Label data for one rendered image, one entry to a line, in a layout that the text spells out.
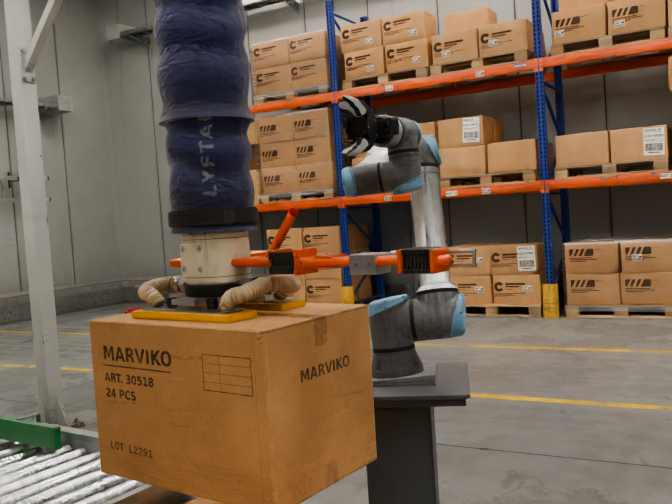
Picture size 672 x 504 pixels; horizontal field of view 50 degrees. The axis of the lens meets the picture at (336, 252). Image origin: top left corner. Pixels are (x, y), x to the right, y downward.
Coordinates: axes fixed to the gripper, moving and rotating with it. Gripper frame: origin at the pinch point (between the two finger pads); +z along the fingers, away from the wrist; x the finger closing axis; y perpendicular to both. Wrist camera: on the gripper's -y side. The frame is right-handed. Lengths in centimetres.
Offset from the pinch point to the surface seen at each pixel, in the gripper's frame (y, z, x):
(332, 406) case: -4, 20, -68
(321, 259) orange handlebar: -7.2, 24.8, -32.6
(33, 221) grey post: 345, -130, -13
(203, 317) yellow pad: 20, 36, -45
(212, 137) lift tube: 20.5, 27.9, -2.2
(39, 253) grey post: 345, -133, -35
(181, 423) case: 24, 42, -69
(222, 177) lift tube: 19.4, 26.6, -11.9
